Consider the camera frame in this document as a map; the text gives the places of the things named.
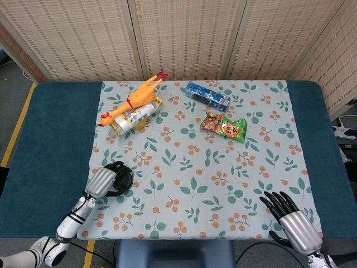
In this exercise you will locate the green snack bag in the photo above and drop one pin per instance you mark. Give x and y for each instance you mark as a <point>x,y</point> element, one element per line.
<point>228,128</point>

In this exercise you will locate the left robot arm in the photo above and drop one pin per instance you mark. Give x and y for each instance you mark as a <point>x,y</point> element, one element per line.
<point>69,223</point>

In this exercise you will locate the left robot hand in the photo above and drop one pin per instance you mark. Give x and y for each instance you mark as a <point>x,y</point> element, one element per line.
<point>100,182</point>

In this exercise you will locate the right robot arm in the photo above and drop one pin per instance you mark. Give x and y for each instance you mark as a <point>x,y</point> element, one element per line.
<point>318,261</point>

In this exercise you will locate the black box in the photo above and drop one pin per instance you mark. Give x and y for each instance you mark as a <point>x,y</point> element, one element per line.
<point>3,181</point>

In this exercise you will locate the blue cookie box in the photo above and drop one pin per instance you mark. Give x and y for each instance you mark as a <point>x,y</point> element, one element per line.
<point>206,95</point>

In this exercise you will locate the yellow rubber chicken toy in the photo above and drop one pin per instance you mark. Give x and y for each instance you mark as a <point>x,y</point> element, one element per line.
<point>139,96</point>

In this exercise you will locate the floral fruit-print tablecloth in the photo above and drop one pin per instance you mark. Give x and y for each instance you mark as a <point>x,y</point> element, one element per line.
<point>195,167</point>

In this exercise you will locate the white candy-shaped snack package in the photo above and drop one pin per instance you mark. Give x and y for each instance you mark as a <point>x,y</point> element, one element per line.
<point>134,115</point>

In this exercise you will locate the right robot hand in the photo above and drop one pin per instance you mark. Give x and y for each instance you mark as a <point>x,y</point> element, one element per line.
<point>298,229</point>

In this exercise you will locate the black bowl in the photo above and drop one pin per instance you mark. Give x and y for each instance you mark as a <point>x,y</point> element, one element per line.
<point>125,180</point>

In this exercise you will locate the woven folding screen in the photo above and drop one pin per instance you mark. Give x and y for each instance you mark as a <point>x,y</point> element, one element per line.
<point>189,36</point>

